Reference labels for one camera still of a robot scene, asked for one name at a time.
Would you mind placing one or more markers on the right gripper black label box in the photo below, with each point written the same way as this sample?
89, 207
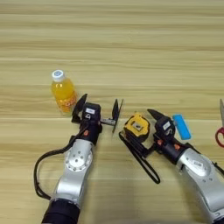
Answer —
164, 126

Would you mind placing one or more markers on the orange juice bottle white cap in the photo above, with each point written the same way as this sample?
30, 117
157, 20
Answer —
64, 93

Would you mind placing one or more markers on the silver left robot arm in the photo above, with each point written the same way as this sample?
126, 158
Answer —
73, 172

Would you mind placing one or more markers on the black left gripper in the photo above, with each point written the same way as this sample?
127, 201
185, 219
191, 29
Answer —
92, 131

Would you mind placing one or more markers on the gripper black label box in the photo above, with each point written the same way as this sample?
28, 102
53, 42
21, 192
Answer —
91, 111
164, 126

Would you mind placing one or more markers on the blue rectangular block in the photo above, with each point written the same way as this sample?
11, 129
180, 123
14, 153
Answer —
181, 127

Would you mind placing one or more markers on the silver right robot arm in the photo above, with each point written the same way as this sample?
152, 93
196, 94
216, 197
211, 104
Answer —
204, 178

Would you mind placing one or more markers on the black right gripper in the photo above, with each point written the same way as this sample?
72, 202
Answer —
169, 145

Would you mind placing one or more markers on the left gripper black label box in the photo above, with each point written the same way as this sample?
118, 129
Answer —
91, 111

